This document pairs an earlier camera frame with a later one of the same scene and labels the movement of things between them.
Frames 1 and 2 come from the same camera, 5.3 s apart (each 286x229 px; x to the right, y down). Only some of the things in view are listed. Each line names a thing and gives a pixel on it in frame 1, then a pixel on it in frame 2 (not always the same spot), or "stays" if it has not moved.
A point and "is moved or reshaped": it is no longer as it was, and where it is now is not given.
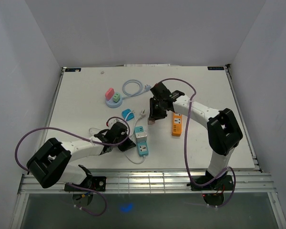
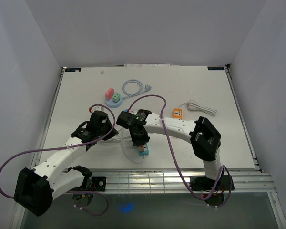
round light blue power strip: x=111 y=103 stays
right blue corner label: x=216 y=68 stays
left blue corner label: x=73 y=69 stays
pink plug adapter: x=109 y=93 stays
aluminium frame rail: x=145 y=182 stays
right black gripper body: x=156 y=111 to x=137 y=140
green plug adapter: x=116 y=98 stays
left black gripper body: x=125 y=145 to x=103 y=130
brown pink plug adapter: x=150 y=122 is moved or reshaped
